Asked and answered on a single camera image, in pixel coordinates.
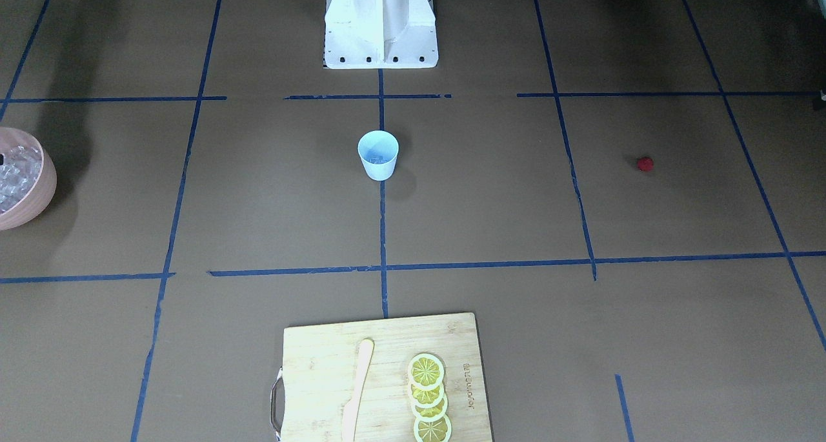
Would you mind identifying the red strawberry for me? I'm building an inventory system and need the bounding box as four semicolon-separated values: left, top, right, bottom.
636;156;655;172

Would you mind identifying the pink bowl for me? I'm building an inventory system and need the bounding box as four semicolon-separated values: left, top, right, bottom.
1;127;57;230

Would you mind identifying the wooden cutting board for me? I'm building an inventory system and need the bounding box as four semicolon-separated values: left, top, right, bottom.
278;312;493;441

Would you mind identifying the yellow plastic knife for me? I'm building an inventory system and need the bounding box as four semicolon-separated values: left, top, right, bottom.
340;338;374;441

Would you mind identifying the light blue cup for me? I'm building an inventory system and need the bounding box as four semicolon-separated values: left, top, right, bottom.
357;130;400;181

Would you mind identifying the white camera post with base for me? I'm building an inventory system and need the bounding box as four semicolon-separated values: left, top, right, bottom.
323;0;439;70

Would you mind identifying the clear ice cubes pile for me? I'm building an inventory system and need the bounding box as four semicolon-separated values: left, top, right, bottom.
1;145;43;213

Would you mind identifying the lemon slice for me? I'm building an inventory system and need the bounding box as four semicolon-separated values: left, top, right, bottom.
408;384;445;409
413;416;452;442
410;397;449;422
407;353;445;391

